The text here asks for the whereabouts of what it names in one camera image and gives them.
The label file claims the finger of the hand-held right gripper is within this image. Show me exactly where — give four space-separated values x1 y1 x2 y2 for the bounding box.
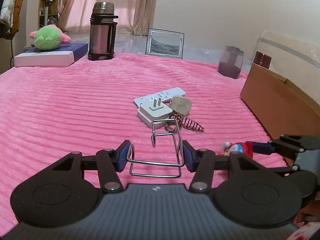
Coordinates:
251 135 320 159
271 164 300 178

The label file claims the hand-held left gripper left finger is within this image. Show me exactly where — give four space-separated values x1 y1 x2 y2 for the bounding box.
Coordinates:
51 140 132 193

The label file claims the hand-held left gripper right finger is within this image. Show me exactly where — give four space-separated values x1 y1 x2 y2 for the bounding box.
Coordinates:
182 140 264 193

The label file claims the red blue toy figure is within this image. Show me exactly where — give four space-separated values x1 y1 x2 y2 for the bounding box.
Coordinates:
221 141 253 158

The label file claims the metal wire frame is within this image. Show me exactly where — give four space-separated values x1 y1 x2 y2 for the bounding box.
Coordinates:
127 119 185 177

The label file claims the brown cardboard box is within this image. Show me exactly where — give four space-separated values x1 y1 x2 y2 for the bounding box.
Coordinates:
240 63 320 167

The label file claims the white plug-in night light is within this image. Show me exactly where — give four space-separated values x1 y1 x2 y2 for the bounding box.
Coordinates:
137 97 173 128

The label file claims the beige rounded plastic object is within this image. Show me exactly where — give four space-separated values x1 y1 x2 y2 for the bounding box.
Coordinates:
170 94 192 116

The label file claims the white remote control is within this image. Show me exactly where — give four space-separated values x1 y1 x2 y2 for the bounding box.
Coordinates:
134 87 186 108

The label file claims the red white patterned clothing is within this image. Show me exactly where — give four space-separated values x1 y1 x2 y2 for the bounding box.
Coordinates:
285 220 320 240

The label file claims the pink ribbed blanket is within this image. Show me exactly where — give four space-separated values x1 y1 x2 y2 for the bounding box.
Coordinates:
0 52 288 233

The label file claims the maroon thermos cup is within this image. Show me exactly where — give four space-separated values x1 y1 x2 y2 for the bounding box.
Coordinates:
253 51 272 70

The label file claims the glass jar with dark contents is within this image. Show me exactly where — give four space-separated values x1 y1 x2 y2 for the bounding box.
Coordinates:
218 46 245 80

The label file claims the plastic-wrapped headboard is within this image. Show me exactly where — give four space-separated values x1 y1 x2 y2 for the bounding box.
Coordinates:
255 29 320 85

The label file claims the white and blue flat box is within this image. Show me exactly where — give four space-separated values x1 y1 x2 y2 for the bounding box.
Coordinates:
14 42 89 68

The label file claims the green pink plush toy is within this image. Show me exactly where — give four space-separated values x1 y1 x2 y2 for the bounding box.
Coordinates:
30 25 72 52

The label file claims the pink curtain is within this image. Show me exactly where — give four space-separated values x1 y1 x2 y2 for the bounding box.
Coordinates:
59 0 160 37

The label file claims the black jacket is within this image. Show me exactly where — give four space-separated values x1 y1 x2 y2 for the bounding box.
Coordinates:
0 0 12 40

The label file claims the orange brown jacket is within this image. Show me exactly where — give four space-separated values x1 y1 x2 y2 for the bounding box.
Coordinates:
5 0 23 40

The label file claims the white puffer jacket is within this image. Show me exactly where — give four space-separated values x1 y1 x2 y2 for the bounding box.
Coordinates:
0 0 20 25

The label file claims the silver picture frame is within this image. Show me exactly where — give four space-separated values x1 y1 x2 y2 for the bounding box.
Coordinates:
145 28 185 60

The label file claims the steel thermos with black handle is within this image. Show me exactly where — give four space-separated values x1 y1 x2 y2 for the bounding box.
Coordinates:
87 2 119 61

